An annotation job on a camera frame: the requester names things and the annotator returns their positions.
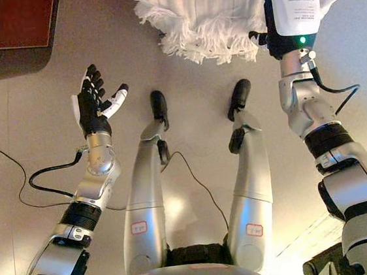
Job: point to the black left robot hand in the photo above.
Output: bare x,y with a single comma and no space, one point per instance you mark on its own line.
93,110

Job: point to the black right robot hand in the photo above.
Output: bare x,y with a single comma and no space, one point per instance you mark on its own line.
294,7

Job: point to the white fringed cloth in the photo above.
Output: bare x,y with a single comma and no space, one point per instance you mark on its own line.
210,19

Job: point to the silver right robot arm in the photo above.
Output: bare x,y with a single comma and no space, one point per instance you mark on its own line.
344,166

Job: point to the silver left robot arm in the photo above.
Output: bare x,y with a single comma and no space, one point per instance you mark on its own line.
98,172

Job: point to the dark reddish wooden desk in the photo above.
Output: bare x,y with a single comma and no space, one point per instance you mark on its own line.
5,31

